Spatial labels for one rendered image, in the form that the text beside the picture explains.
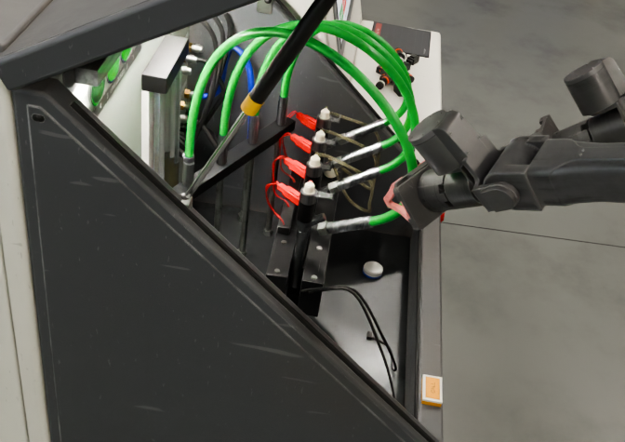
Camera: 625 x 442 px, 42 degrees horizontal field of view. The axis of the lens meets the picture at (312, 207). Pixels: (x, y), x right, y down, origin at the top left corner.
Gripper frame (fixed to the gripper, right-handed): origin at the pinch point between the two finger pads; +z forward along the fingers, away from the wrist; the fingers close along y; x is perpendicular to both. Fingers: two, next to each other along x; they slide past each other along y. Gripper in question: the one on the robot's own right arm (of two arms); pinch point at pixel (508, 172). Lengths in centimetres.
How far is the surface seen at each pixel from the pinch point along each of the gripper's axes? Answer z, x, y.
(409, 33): 45, -92, 11
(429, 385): 19.3, 22.5, -18.7
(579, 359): 60, -103, -113
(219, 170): 41.5, 7.0, 23.0
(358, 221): 15.9, 18.0, 8.9
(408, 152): 2.1, 18.6, 15.6
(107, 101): 30, 31, 43
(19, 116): 22, 50, 48
